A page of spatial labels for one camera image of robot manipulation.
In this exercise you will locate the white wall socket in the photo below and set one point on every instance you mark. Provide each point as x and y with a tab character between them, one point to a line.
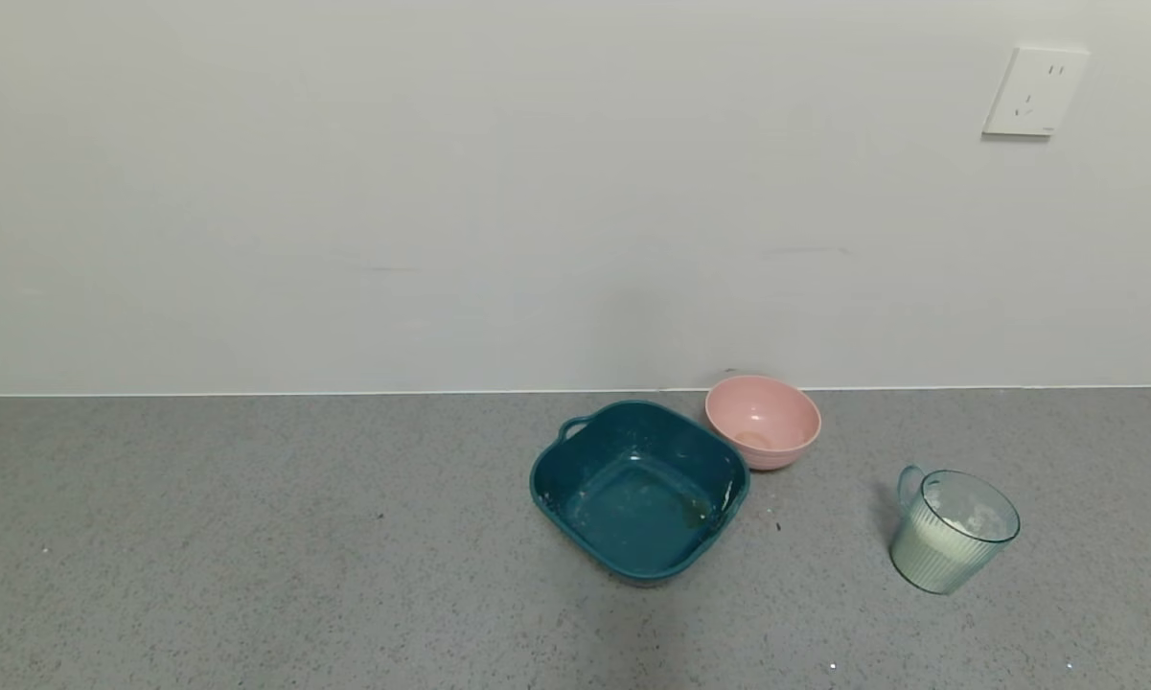
1035	91

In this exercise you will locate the teal square plastic basin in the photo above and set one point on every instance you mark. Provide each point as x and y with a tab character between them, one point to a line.
633	508

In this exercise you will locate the white powder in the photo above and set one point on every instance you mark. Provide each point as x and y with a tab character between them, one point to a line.
934	551

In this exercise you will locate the pink round bowl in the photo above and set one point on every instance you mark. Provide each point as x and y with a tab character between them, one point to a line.
763	426

